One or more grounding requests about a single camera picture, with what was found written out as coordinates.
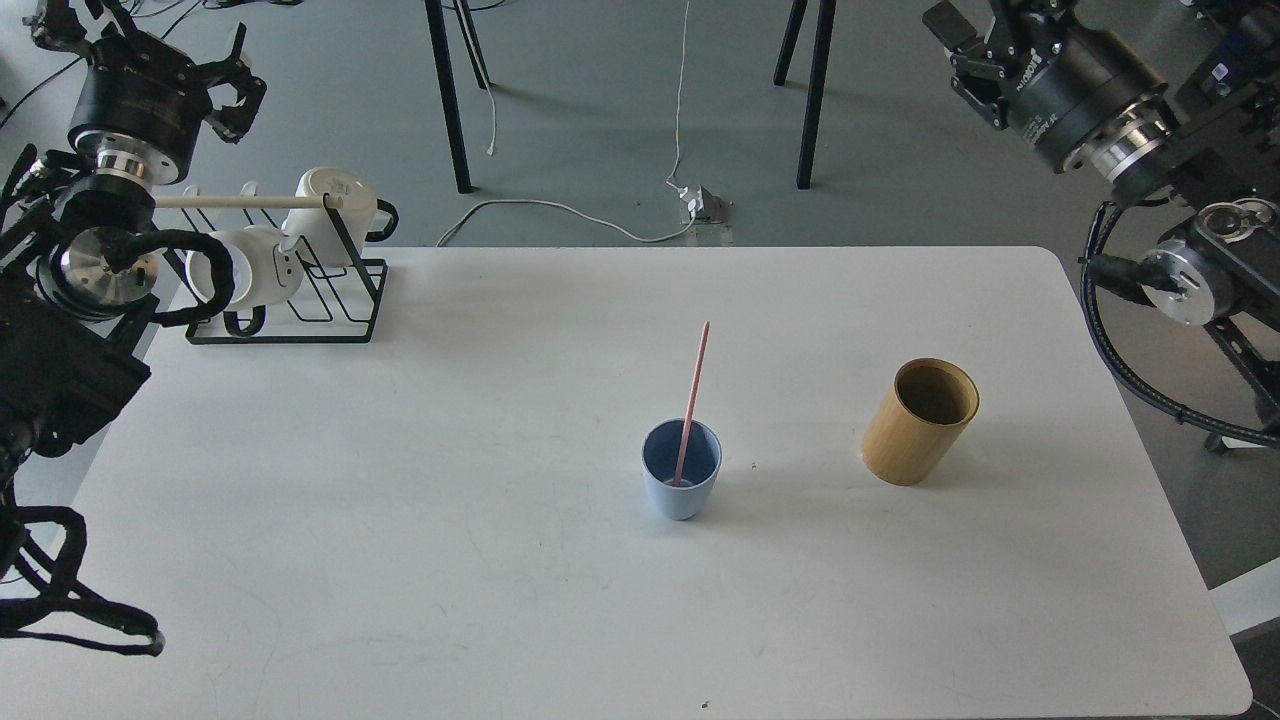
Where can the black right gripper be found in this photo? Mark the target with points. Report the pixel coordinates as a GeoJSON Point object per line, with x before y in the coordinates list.
{"type": "Point", "coordinates": [1083, 98]}

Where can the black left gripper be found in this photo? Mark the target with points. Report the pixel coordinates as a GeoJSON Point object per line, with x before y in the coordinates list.
{"type": "Point", "coordinates": [142, 97]}

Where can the pink chopstick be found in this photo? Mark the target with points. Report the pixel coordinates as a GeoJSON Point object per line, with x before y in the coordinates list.
{"type": "Point", "coordinates": [692, 400]}

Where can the blue plastic cup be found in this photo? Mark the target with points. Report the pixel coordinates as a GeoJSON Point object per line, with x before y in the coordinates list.
{"type": "Point", "coordinates": [703, 463]}

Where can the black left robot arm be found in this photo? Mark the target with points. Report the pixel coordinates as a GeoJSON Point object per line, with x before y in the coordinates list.
{"type": "Point", "coordinates": [86, 271]}

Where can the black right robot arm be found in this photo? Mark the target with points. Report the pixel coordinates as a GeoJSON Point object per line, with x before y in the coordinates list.
{"type": "Point", "coordinates": [1191, 224]}

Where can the black table leg right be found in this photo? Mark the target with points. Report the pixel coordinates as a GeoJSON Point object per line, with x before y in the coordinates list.
{"type": "Point", "coordinates": [816, 90]}

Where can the white mug lying on rack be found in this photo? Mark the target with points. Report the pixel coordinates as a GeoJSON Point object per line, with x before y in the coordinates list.
{"type": "Point", "coordinates": [263, 274]}

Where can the floor power outlet box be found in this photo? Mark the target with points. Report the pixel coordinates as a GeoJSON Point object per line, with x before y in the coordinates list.
{"type": "Point", "coordinates": [706, 217]}

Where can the bamboo cylindrical holder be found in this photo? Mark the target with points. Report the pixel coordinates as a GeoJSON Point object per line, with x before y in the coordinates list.
{"type": "Point", "coordinates": [929, 404]}

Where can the white furniture corner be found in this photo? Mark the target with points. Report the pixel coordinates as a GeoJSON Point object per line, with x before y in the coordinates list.
{"type": "Point", "coordinates": [1248, 605]}

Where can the wooden rack handle rod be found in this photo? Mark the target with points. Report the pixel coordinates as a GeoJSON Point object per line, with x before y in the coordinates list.
{"type": "Point", "coordinates": [246, 202]}

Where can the black wire mug rack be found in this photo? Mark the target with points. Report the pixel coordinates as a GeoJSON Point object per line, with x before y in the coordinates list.
{"type": "Point", "coordinates": [333, 305]}

